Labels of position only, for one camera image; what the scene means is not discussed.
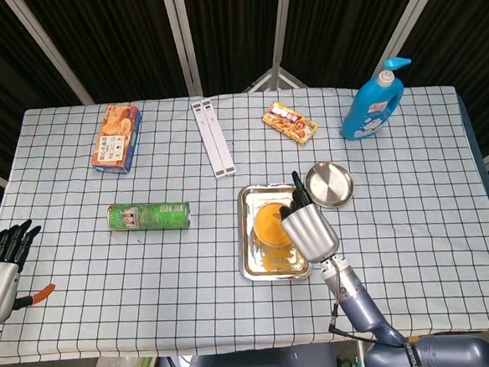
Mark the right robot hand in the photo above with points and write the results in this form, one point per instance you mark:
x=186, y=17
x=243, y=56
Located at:
x=313, y=235

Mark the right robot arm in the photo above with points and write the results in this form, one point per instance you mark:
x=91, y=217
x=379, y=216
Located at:
x=360, y=305

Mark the orange bowl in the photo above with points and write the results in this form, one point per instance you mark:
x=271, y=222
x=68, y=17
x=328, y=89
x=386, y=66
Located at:
x=261, y=239

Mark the rectangular steel tray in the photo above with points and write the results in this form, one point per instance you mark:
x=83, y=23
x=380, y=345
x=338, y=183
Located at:
x=247, y=200

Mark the round steel plate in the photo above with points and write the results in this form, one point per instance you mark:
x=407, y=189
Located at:
x=328, y=184

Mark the yellow curry box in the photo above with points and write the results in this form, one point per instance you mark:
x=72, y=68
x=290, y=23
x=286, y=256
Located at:
x=290, y=123

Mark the blue detergent bottle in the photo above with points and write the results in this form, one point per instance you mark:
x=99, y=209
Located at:
x=365, y=112

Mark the white flat bar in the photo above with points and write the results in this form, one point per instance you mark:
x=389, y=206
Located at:
x=214, y=139

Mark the checkered tablecloth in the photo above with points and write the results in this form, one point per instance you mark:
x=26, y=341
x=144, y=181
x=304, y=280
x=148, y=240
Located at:
x=150, y=282

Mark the white metal screen foot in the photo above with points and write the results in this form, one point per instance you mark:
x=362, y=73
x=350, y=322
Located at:
x=277, y=79

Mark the green chips can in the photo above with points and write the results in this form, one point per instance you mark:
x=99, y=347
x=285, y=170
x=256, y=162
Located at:
x=146, y=216

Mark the orange blue biscuit box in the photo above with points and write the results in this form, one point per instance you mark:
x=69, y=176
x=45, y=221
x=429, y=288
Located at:
x=113, y=142

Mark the dark folding partition screen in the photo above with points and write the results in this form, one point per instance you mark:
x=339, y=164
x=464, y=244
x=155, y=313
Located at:
x=233, y=24

